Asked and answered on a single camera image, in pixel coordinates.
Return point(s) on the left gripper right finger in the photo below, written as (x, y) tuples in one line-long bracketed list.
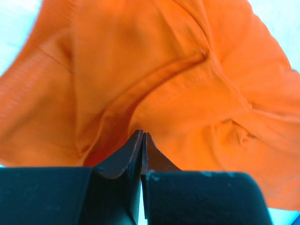
[(172, 196)]

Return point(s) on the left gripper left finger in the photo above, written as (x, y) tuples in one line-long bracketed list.
[(106, 194)]

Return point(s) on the orange t shirt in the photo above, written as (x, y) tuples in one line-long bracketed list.
[(204, 77)]

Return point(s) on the blue folded t shirt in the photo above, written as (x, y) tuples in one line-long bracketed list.
[(296, 221)]

